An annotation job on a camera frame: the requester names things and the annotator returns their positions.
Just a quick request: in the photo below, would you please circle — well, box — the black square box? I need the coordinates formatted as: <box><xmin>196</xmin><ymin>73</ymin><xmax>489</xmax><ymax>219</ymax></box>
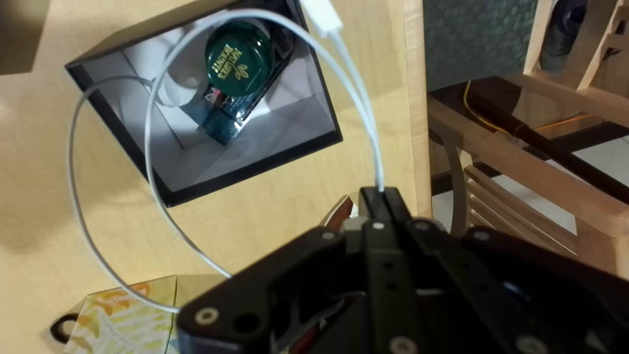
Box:
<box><xmin>67</xmin><ymin>0</ymin><xmax>342</xmax><ymax>207</ymax></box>

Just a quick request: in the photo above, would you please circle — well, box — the white charging cable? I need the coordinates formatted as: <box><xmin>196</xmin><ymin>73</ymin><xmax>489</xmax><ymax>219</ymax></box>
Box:
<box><xmin>67</xmin><ymin>0</ymin><xmax>387</xmax><ymax>315</ymax></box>

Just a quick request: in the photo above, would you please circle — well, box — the green cushioned chair seat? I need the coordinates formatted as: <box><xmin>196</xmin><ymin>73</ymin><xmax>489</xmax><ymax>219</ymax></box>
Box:
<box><xmin>424</xmin><ymin>0</ymin><xmax>537</xmax><ymax>91</ymax></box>

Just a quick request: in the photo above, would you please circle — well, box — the black rubber ring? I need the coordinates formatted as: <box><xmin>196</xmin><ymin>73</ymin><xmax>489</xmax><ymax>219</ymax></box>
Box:
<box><xmin>47</xmin><ymin>313</ymin><xmax>79</xmax><ymax>347</ymax></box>

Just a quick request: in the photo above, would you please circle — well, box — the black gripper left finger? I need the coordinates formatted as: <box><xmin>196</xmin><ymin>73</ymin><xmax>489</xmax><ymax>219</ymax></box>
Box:
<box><xmin>360</xmin><ymin>187</ymin><xmax>419</xmax><ymax>354</ymax></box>

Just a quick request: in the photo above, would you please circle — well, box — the striped tissue box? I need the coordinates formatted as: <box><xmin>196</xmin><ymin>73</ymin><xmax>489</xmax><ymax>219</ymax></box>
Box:
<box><xmin>63</xmin><ymin>276</ymin><xmax>222</xmax><ymax>354</ymax></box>

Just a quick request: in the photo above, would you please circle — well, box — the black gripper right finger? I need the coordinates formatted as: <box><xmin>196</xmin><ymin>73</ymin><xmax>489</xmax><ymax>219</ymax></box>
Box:
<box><xmin>381</xmin><ymin>189</ymin><xmax>472</xmax><ymax>354</ymax></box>

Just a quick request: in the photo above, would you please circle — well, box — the left wooden chair back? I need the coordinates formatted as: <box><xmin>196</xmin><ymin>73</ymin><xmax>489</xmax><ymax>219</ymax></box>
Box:
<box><xmin>426</xmin><ymin>89</ymin><xmax>629</xmax><ymax>276</ymax></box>

